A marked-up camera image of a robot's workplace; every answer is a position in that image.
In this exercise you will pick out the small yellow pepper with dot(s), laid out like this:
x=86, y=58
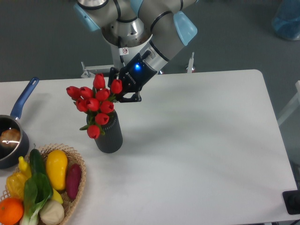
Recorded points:
x=24, y=167

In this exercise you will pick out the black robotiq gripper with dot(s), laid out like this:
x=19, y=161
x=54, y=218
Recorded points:
x=133, y=77

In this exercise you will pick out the blue handled saucepan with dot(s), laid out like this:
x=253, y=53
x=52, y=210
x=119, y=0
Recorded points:
x=9, y=156

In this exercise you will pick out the black device at table edge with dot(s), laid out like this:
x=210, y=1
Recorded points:
x=292, y=201

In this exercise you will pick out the dark grey ribbed vase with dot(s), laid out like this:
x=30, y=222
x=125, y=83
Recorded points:
x=108, y=137

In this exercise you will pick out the green bok choy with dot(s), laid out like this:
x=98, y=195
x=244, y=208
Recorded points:
x=37, y=191

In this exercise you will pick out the yellow squash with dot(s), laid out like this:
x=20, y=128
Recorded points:
x=56, y=168

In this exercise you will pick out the red tulip bouquet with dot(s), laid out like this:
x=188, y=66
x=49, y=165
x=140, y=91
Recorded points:
x=96, y=103

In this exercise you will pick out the beige garlic bulb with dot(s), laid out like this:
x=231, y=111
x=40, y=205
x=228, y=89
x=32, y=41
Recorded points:
x=52, y=213

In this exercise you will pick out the purple sweet potato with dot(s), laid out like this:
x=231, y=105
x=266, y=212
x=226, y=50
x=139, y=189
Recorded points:
x=73, y=179

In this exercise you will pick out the yellow bell pepper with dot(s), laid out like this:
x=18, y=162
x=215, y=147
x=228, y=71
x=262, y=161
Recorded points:
x=15, y=185

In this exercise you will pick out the orange fruit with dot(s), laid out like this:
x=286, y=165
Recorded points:
x=11, y=211

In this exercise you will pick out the white metal frame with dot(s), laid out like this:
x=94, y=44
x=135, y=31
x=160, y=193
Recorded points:
x=290, y=107

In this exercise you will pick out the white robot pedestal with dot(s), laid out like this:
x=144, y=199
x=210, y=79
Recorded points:
x=127, y=37

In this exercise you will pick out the yellow banana tip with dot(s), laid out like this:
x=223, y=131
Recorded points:
x=56, y=196

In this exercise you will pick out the brown bread bun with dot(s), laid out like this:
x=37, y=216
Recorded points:
x=10, y=138

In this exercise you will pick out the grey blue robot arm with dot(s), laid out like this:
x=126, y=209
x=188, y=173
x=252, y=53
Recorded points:
x=171, y=29

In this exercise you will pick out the blue translucent container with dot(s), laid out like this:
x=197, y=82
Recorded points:
x=286, y=22

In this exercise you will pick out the woven wicker basket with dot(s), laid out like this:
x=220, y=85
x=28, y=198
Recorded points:
x=73, y=158

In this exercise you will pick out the dark green cucumber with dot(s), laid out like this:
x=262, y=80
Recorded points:
x=37, y=162

